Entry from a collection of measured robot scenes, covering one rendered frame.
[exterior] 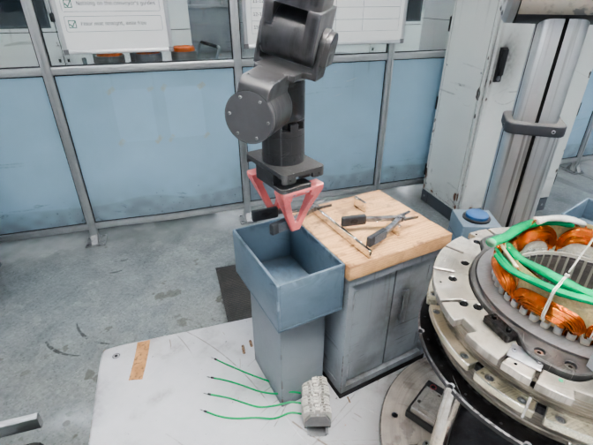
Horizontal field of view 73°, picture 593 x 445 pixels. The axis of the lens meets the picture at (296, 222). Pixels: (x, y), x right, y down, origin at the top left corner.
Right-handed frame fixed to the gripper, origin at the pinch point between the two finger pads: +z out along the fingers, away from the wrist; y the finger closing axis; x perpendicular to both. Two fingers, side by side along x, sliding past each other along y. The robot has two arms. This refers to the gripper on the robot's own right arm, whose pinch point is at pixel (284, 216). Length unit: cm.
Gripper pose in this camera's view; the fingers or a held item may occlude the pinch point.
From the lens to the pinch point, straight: 59.0
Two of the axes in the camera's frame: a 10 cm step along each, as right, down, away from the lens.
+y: 5.6, 4.2, -7.2
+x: 8.3, -2.8, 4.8
